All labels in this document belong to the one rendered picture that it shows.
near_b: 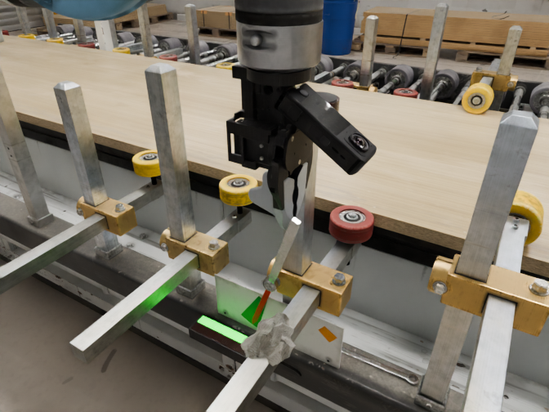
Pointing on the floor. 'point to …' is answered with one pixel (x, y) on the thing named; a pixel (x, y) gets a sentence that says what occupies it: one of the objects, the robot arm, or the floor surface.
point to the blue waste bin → (338, 26)
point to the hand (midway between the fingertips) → (291, 221)
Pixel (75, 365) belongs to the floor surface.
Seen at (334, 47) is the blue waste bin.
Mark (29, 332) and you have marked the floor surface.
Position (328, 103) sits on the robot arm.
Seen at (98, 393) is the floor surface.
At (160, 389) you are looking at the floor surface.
